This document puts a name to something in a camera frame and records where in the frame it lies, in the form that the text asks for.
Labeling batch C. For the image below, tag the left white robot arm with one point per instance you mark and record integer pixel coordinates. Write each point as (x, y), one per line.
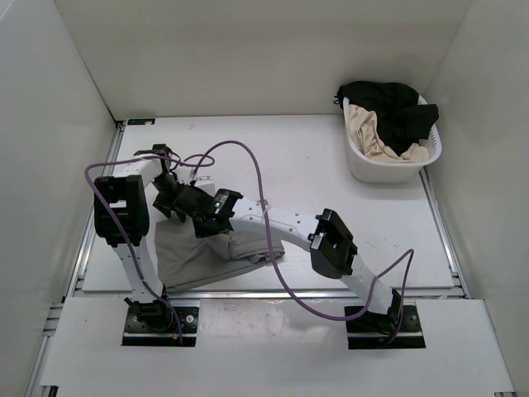
(121, 218)

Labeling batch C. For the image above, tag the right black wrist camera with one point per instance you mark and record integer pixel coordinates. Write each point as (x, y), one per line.
(206, 184)

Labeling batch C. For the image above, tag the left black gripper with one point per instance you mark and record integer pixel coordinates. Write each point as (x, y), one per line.
(164, 206)

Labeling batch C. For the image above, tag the white laundry basket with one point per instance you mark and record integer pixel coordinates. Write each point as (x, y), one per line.
(375, 171)

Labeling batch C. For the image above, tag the dark label sticker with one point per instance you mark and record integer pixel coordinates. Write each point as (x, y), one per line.
(140, 121)

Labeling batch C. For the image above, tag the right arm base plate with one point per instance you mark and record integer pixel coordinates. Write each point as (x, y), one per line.
(371, 332)

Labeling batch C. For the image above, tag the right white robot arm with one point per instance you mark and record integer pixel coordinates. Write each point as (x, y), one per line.
(324, 236)

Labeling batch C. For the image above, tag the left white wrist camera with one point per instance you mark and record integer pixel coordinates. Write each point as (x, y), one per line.
(187, 176)

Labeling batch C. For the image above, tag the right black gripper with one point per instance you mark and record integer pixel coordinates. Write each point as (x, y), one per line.
(202, 231)

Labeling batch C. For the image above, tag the grey trousers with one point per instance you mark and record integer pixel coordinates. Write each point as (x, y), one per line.
(187, 262)

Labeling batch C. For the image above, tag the aluminium table frame rail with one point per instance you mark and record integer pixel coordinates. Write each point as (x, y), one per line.
(253, 340)

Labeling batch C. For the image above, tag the black garment in basket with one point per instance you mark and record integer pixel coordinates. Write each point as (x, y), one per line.
(402, 120)

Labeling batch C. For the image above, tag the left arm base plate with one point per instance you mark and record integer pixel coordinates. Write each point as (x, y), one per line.
(159, 329)

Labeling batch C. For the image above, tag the beige garment in basket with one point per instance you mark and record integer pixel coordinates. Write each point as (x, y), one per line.
(362, 126)

